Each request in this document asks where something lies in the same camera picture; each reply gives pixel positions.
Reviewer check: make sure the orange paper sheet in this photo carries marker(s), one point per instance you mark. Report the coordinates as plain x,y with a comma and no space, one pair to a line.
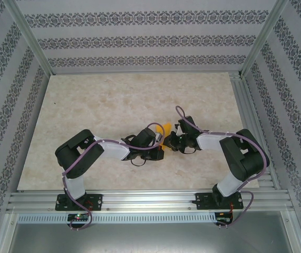
166,129

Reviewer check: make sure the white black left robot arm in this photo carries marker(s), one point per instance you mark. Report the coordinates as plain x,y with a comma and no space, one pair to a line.
113,151

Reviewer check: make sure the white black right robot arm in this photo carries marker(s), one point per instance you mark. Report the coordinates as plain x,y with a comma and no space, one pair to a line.
211,142

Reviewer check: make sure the grey metal panel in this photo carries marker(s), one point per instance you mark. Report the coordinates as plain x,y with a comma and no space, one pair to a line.
150,239

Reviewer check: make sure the right controller board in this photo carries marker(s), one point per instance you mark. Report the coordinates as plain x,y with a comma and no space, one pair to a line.
222,220

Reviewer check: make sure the controller board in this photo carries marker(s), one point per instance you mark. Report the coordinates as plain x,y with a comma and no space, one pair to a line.
77,217
222,220

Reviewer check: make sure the left controller board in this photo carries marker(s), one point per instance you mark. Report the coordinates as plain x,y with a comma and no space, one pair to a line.
77,217

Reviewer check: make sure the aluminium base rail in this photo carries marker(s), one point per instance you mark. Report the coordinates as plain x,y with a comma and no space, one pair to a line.
150,201

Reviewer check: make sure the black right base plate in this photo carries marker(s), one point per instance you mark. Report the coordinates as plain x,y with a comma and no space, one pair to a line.
203,201

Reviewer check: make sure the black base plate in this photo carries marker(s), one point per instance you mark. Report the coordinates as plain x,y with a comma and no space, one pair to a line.
203,201
95,201

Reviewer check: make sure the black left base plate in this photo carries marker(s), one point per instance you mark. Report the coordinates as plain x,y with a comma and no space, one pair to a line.
95,201

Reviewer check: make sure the aluminium right frame post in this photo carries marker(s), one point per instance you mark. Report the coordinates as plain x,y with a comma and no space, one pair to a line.
264,37

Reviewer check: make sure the aluminium frame post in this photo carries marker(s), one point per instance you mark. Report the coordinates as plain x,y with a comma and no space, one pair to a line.
30,37
264,37

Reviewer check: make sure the aluminium left frame post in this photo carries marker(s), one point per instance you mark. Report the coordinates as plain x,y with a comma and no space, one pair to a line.
30,37

